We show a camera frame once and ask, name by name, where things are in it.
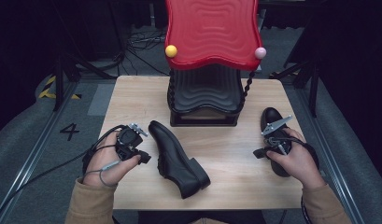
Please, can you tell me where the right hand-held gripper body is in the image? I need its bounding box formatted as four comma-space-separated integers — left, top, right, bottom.
261, 114, 294, 157

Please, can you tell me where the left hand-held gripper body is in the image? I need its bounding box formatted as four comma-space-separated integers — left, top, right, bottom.
115, 122, 149, 162

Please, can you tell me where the black leather shoe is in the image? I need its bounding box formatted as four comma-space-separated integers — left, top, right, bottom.
148, 119, 212, 200
260, 106, 293, 178

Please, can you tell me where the person's right hand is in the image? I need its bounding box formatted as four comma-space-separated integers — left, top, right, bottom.
266, 127, 326, 189

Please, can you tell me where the person's left hand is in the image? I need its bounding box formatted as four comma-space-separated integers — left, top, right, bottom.
82, 132, 142, 188

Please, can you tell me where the black metal stand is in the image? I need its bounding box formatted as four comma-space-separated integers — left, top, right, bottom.
52, 50, 119, 112
268, 57, 321, 119

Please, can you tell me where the red and black shoe rack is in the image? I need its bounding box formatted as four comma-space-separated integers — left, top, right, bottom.
163, 0, 268, 128

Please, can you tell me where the grey left gripper cable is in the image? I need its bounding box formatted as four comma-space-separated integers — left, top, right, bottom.
82, 160, 121, 189

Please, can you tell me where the metal floor rail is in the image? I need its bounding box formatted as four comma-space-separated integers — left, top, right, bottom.
295, 88, 367, 224
0, 81, 79, 223

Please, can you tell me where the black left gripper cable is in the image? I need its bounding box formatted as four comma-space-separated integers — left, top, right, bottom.
0, 124, 126, 219

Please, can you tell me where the bundle of floor cables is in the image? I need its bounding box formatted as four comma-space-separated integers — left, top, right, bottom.
118, 27, 168, 77

